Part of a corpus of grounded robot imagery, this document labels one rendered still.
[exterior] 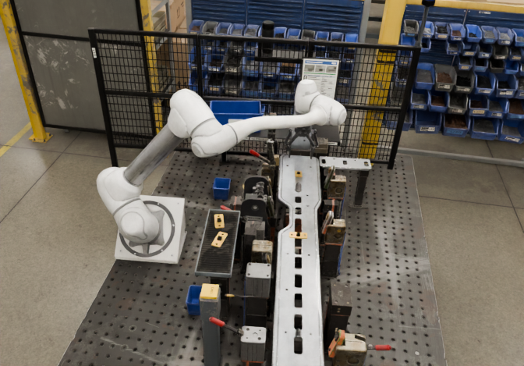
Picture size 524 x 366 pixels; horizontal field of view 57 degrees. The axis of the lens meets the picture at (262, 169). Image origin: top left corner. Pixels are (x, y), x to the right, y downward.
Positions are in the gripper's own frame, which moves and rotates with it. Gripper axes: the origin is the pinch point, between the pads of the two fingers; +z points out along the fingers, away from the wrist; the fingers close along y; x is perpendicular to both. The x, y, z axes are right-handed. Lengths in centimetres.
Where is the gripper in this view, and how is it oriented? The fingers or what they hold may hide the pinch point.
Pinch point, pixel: (300, 154)
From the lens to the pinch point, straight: 254.8
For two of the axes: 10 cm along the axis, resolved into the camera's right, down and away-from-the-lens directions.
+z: -0.3, 8.1, 5.8
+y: 10.0, 0.6, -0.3
